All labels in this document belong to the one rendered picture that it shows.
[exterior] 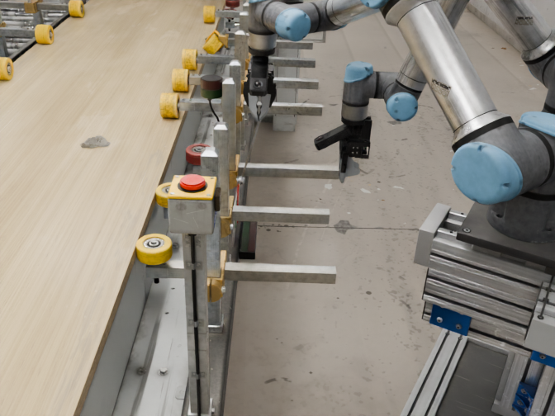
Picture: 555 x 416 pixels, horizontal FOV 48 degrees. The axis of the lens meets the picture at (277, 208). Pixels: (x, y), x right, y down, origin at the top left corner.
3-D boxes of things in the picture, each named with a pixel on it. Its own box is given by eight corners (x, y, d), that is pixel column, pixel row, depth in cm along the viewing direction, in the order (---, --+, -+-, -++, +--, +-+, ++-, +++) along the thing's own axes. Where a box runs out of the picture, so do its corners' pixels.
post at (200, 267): (212, 405, 127) (209, 216, 104) (210, 425, 123) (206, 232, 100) (191, 404, 127) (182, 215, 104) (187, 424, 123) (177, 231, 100)
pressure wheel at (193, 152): (215, 176, 192) (214, 142, 187) (211, 188, 185) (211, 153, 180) (188, 175, 192) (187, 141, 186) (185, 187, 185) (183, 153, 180)
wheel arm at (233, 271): (334, 278, 147) (335, 263, 145) (334, 287, 144) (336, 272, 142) (149, 271, 146) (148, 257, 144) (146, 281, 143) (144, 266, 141)
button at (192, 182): (206, 183, 101) (206, 174, 100) (204, 196, 97) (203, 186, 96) (182, 182, 101) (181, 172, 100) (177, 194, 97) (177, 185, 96)
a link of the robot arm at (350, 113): (343, 106, 172) (340, 96, 179) (341, 122, 175) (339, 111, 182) (370, 107, 172) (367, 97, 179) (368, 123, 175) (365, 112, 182)
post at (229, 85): (235, 225, 194) (235, 76, 170) (234, 232, 191) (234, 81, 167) (224, 225, 194) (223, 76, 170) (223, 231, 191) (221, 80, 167)
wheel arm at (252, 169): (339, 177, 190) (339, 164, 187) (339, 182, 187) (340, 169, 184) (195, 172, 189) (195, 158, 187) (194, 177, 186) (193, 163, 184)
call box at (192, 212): (217, 216, 105) (216, 176, 102) (213, 239, 99) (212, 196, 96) (176, 215, 105) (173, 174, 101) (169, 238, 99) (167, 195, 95)
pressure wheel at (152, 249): (159, 267, 151) (156, 227, 145) (181, 281, 146) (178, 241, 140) (132, 281, 145) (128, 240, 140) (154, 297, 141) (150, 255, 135)
